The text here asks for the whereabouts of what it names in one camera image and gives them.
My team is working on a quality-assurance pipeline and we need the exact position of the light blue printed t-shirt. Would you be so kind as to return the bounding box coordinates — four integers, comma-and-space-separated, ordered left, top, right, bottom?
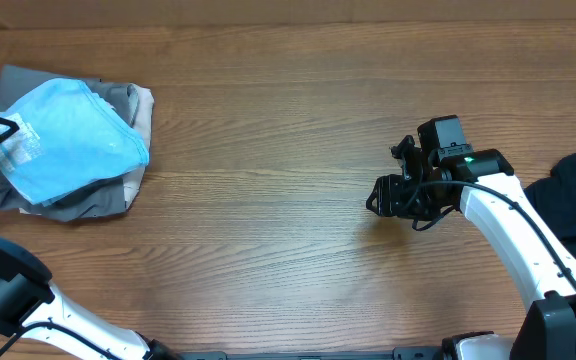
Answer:
0, 78, 149, 205

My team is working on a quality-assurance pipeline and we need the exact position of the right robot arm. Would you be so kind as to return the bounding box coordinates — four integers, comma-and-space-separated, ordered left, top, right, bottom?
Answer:
366, 115, 576, 360

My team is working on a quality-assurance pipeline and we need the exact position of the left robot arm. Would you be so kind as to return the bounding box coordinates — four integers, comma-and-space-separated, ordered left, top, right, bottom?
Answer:
0, 237, 179, 360

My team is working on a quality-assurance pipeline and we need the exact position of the folded grey garment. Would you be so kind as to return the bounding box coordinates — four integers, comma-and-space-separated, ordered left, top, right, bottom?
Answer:
0, 65, 154, 222

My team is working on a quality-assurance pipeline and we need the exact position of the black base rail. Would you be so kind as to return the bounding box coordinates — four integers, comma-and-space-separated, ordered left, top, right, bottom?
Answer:
178, 346, 445, 360

